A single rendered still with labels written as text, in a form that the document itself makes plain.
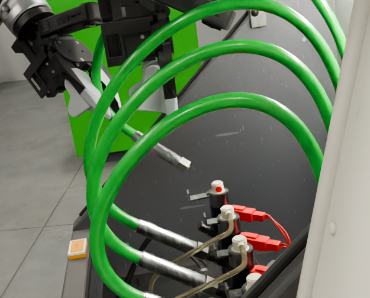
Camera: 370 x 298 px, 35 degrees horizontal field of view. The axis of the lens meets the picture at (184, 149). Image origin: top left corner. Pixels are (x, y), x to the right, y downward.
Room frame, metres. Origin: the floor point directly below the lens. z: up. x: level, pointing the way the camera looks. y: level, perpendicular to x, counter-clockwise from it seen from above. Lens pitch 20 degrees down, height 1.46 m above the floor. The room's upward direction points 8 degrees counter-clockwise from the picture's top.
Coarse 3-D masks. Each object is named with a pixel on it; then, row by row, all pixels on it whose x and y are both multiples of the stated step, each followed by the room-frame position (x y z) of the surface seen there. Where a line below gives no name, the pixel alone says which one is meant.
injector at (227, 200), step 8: (208, 192) 0.73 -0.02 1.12; (224, 192) 0.73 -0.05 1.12; (216, 200) 0.72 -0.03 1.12; (224, 200) 0.72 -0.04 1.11; (216, 208) 0.72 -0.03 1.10; (216, 216) 0.72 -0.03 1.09; (200, 224) 0.73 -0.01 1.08; (208, 232) 0.73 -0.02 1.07; (216, 232) 0.73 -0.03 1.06; (224, 272) 0.73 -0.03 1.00; (224, 280) 0.73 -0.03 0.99
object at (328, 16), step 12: (312, 0) 0.76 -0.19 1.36; (324, 0) 0.76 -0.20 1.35; (324, 12) 0.75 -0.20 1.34; (336, 24) 0.75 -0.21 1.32; (336, 36) 0.75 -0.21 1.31; (96, 48) 0.86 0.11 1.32; (96, 60) 0.86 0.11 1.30; (96, 72) 0.86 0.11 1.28; (96, 84) 0.87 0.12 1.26; (132, 132) 0.85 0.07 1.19
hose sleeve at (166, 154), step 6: (138, 132) 0.85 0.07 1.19; (132, 138) 0.85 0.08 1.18; (138, 138) 0.85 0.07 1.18; (156, 144) 0.84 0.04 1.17; (150, 150) 0.84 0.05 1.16; (156, 150) 0.84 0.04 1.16; (162, 150) 0.84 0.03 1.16; (168, 150) 0.84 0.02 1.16; (162, 156) 0.83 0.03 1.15; (168, 156) 0.83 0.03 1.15; (174, 156) 0.83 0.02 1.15; (180, 156) 0.84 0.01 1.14; (168, 162) 0.83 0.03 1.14; (174, 162) 0.83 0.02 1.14
